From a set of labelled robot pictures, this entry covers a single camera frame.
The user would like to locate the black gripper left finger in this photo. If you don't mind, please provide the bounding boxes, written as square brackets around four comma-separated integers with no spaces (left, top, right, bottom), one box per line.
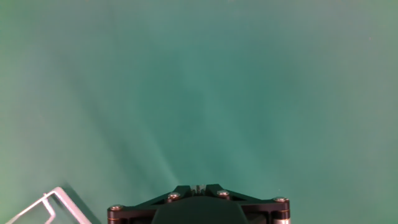
[107,184,200,224]

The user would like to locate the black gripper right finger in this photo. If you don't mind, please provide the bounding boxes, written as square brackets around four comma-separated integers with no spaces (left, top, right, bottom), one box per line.
[198,184,292,224]

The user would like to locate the green table mat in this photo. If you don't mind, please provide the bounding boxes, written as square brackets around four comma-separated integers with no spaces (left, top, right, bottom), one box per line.
[0,0,398,224]

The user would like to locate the white cup rack wooden handle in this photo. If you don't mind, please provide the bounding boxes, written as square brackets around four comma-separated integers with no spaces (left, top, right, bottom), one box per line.
[4,186,93,224]

